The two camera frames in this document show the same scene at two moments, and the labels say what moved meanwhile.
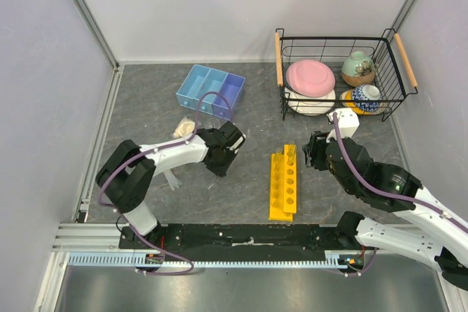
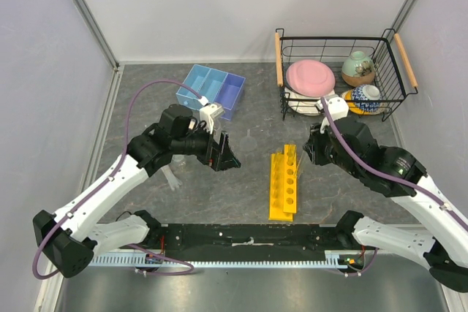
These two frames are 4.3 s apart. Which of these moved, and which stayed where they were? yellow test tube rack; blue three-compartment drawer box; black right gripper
Moved: black right gripper
Stayed: blue three-compartment drawer box; yellow test tube rack
